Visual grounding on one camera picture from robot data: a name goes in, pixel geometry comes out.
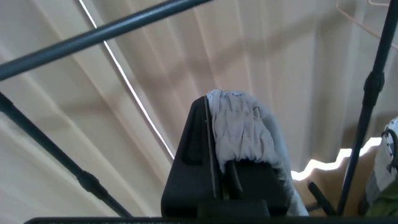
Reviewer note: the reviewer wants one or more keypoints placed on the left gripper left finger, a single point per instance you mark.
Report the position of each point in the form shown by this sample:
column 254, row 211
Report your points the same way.
column 186, row 174

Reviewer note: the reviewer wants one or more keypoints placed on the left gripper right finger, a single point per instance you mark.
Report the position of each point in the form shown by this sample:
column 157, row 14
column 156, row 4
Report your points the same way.
column 258, row 183

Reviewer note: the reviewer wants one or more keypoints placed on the pale grey shorts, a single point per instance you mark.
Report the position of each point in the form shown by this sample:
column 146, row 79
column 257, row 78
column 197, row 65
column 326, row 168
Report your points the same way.
column 239, row 130

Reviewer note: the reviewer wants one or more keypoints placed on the white laundry basket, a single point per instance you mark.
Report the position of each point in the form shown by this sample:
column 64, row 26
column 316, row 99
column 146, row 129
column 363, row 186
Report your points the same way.
column 381, row 174

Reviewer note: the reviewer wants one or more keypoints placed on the black clothes rack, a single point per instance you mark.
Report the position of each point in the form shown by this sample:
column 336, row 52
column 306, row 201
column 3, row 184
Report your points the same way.
column 93, row 37

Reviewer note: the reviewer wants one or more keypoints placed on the pink clothes hanger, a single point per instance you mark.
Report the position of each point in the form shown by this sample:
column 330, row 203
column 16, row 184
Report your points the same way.
column 354, row 18

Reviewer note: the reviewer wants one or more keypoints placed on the green garment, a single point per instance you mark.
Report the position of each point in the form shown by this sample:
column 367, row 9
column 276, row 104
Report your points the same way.
column 385, row 202

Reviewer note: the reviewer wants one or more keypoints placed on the beige curtain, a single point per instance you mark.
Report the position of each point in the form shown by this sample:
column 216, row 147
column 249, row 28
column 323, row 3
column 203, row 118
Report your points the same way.
column 248, row 46

